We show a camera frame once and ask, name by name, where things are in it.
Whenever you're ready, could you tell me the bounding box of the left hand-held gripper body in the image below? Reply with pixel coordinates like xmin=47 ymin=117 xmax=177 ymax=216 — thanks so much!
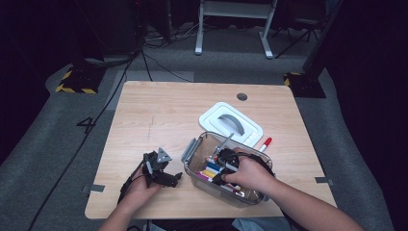
xmin=141 ymin=146 xmax=174 ymax=189

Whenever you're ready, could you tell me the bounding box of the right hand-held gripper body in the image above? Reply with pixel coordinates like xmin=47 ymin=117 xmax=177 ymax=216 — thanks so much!
xmin=211 ymin=132 xmax=242 ymax=176

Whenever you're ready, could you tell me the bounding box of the white marker orange cap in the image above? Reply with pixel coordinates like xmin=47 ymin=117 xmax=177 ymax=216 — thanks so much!
xmin=222 ymin=183 xmax=242 ymax=193

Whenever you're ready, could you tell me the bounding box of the clear plastic storage box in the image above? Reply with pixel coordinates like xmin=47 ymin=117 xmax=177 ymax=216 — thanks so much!
xmin=181 ymin=130 xmax=274 ymax=208

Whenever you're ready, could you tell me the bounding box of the person's left hand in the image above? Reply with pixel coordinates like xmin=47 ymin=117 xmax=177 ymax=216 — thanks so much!
xmin=122 ymin=174 xmax=164 ymax=210

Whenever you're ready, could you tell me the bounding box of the person's right hand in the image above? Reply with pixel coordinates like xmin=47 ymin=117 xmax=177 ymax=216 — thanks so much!
xmin=220 ymin=146 xmax=279 ymax=197

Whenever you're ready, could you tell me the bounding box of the white marker red cap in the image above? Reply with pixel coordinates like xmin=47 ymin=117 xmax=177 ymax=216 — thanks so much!
xmin=258 ymin=137 xmax=273 ymax=154

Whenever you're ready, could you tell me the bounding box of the grey tape strip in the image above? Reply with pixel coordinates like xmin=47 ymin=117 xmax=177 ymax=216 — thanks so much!
xmin=81 ymin=184 xmax=106 ymax=195
xmin=315 ymin=176 xmax=335 ymax=187

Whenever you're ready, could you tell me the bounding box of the black yellow striped stand base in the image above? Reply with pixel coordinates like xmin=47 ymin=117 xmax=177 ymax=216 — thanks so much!
xmin=55 ymin=65 xmax=107 ymax=95
xmin=283 ymin=70 xmax=327 ymax=99

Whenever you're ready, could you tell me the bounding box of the dark equipment stand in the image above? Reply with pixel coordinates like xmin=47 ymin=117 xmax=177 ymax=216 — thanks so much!
xmin=71 ymin=0 xmax=143 ymax=68

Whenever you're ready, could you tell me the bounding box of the black tripod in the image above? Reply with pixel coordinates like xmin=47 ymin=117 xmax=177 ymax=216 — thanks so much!
xmin=274 ymin=17 xmax=323 ymax=60

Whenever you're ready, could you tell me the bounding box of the left hand-held gripper cable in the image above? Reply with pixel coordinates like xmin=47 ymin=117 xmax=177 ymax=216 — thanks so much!
xmin=117 ymin=160 xmax=147 ymax=205

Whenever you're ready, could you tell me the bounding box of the white box lid grey handle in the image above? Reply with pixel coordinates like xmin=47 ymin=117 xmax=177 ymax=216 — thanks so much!
xmin=198 ymin=101 xmax=265 ymax=148

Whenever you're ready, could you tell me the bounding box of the long black floor cable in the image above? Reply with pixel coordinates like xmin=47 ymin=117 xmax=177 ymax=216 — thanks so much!
xmin=27 ymin=47 xmax=143 ymax=231

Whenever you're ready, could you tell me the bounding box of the thin black floor cable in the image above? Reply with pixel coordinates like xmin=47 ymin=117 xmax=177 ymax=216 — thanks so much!
xmin=140 ymin=51 xmax=193 ymax=84

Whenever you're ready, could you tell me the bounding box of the bundle of floor cables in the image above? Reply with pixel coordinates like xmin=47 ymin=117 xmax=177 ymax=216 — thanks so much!
xmin=142 ymin=22 xmax=201 ymax=49

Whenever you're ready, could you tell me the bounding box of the dark slanted stand post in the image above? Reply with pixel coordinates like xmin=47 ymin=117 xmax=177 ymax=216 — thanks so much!
xmin=301 ymin=0 xmax=345 ymax=76

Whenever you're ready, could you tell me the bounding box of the white desk frame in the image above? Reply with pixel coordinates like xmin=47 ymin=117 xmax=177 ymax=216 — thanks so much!
xmin=194 ymin=0 xmax=279 ymax=60

